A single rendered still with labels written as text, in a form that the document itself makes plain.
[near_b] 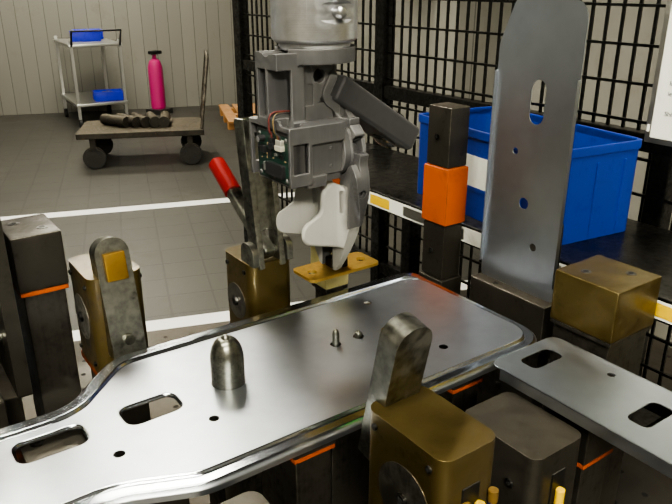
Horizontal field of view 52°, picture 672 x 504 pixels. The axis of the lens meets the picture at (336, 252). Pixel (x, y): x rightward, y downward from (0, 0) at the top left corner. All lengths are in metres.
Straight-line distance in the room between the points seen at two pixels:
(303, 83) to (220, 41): 7.70
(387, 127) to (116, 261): 0.31
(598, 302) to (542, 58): 0.27
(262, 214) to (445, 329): 0.25
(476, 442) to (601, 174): 0.53
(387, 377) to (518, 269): 0.38
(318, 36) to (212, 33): 7.70
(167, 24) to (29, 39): 1.44
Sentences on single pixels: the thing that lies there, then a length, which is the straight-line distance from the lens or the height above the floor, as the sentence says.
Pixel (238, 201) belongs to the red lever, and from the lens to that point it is 0.85.
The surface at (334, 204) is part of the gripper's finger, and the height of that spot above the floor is 1.16.
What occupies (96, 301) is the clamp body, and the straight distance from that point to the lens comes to 0.76.
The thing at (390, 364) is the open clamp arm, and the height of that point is 1.09.
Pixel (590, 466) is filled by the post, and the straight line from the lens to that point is 0.74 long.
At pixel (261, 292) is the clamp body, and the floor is 1.01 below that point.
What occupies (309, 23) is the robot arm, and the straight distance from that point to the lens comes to 0.59.
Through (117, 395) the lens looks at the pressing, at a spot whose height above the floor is 1.00.
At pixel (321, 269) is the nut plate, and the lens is 0.69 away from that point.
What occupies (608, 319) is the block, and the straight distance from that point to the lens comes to 0.78.
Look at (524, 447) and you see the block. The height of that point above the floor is 0.98.
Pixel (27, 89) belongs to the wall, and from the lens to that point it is 8.34.
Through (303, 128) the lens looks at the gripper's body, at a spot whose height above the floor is 1.24.
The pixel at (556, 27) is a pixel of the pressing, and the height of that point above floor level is 1.31.
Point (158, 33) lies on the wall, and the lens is 8.24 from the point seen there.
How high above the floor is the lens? 1.36
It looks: 21 degrees down
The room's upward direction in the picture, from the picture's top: straight up
